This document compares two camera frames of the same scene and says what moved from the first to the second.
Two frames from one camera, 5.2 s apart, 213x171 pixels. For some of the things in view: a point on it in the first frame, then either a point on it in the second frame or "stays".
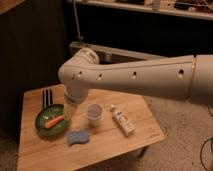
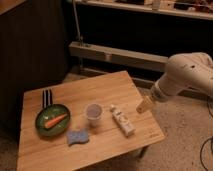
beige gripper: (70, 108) to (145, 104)
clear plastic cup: (94, 113) stays
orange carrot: (53, 122) stays
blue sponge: (77, 135) stays
